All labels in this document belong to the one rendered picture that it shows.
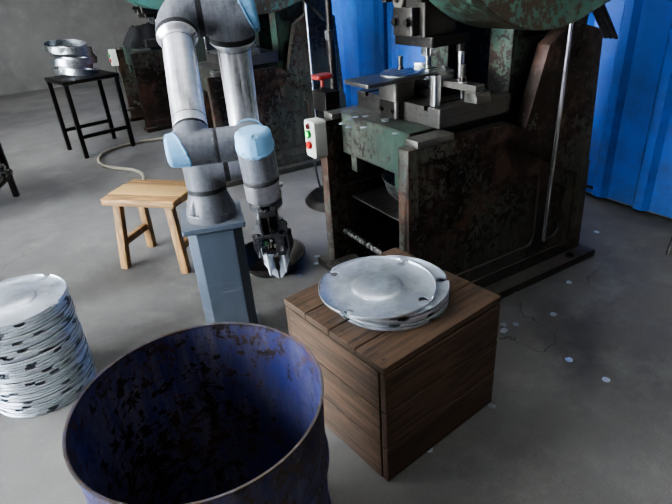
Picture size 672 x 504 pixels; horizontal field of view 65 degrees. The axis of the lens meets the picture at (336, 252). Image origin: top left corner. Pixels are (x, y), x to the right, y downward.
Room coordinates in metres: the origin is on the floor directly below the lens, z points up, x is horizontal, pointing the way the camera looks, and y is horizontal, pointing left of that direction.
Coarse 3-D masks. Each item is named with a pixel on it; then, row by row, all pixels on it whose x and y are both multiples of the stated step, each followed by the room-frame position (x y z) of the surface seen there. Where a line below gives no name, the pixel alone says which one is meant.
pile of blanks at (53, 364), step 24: (48, 312) 1.25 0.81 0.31; (72, 312) 1.33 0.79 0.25; (0, 336) 1.19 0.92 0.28; (24, 336) 1.19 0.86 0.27; (48, 336) 1.23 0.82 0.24; (72, 336) 1.29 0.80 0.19; (0, 360) 1.17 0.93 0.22; (24, 360) 1.19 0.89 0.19; (48, 360) 1.21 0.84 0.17; (72, 360) 1.27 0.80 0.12; (0, 384) 1.18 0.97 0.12; (24, 384) 1.18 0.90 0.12; (48, 384) 1.21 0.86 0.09; (72, 384) 1.24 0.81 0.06; (0, 408) 1.19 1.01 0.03; (24, 408) 1.17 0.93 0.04; (48, 408) 1.19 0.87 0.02
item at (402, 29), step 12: (396, 0) 1.83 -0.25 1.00; (408, 0) 1.80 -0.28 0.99; (396, 12) 1.81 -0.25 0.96; (408, 12) 1.76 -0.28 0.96; (420, 12) 1.75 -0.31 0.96; (432, 12) 1.75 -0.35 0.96; (396, 24) 1.80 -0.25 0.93; (408, 24) 1.75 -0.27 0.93; (420, 24) 1.75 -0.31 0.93; (432, 24) 1.75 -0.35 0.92; (444, 24) 1.77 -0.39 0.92; (420, 36) 1.75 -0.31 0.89
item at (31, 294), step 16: (0, 288) 1.39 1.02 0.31; (16, 288) 1.39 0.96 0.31; (32, 288) 1.38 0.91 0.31; (48, 288) 1.37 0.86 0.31; (64, 288) 1.36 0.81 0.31; (0, 304) 1.29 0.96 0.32; (16, 304) 1.28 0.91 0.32; (32, 304) 1.29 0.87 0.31; (0, 320) 1.22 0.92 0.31; (16, 320) 1.21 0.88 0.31
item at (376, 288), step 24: (360, 264) 1.23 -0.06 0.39; (384, 264) 1.22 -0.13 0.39; (408, 264) 1.21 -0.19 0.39; (336, 288) 1.12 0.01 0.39; (360, 288) 1.10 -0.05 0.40; (384, 288) 1.09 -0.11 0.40; (408, 288) 1.09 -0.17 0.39; (432, 288) 1.08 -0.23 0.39; (360, 312) 1.01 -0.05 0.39; (384, 312) 1.00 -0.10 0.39; (408, 312) 0.98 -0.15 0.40
